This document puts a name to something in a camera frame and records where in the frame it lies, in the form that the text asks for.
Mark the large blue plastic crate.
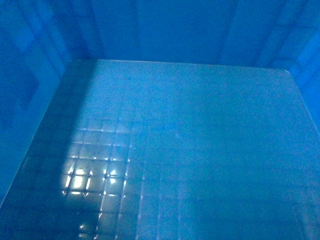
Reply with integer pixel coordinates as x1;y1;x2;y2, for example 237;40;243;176
0;0;320;240

